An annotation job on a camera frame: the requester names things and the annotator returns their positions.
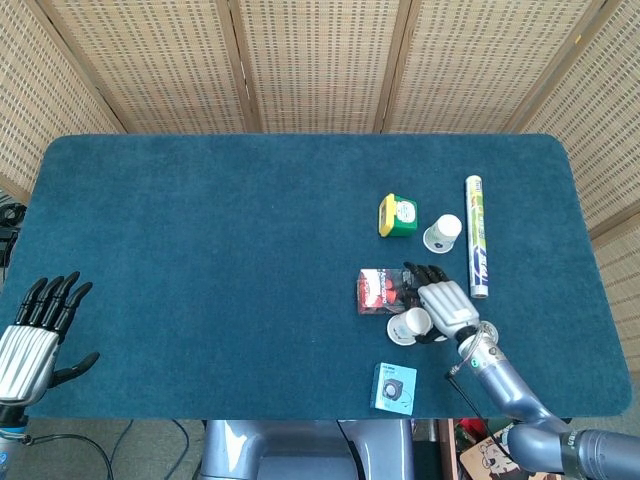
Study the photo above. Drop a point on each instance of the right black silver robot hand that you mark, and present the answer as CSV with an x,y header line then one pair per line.
x,y
447,305

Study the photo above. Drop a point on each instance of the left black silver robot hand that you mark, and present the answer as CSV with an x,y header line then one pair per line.
x,y
25,360

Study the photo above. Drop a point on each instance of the white cup blue dandelion print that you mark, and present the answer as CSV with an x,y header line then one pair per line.
x,y
407,325

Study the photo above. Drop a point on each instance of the clear red black capsule box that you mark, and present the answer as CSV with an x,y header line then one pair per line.
x,y
375,295

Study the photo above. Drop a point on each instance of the white cup fern leaf print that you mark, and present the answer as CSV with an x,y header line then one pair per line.
x,y
445,227

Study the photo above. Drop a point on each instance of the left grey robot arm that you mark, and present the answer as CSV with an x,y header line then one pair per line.
x,y
10,435

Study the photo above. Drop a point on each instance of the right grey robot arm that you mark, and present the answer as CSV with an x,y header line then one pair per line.
x,y
505,380

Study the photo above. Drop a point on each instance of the cling film roll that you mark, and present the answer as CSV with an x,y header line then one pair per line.
x,y
476,235

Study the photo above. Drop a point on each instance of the green yellow plastic box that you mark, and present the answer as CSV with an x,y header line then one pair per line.
x,y
400,220

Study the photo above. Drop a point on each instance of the light blue speaker box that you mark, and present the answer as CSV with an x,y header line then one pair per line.
x,y
392,390

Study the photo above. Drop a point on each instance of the black equipment on floor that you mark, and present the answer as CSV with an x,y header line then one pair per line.
x,y
10,220

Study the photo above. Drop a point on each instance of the brown wooden stand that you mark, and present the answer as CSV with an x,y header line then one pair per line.
x,y
446,450

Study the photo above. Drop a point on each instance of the cartoon printed cardboard box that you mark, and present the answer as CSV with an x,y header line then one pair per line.
x,y
480,460

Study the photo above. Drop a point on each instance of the blue carpet table cover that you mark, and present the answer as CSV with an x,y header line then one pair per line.
x,y
200,250

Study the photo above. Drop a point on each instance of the grey robot torso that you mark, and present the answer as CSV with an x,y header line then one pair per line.
x,y
235,450

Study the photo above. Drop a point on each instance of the woven bamboo folding screen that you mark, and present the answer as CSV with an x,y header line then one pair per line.
x,y
320,65

